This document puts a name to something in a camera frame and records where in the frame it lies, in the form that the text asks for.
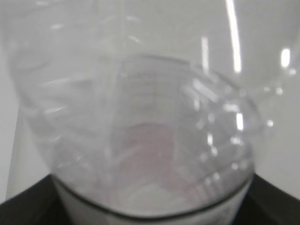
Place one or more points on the clear red-label water bottle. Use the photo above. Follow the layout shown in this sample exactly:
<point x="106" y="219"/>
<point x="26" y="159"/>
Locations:
<point x="150" y="112"/>

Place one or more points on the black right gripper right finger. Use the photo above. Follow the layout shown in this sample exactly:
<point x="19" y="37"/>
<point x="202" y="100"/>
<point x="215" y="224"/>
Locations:
<point x="266" y="204"/>

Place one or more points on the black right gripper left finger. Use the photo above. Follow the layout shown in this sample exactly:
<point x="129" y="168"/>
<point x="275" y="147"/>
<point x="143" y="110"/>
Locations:
<point x="37" y="205"/>

